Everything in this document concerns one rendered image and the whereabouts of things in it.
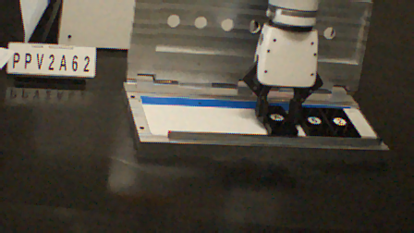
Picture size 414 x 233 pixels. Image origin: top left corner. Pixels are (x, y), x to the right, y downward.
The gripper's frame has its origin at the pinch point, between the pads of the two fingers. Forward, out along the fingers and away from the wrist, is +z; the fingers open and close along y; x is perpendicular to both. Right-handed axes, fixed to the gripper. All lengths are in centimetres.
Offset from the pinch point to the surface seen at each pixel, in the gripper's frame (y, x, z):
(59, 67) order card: -35.9, 16.6, -1.4
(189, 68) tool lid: -13.6, 10.3, -4.1
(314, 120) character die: 7.1, 0.3, 1.3
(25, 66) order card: -42.2, 16.7, -1.4
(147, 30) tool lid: -22.0, 10.0, -10.5
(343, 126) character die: 12.2, -1.1, 1.7
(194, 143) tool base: -15.9, -6.7, 3.9
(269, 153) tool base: -2.9, -6.5, 5.1
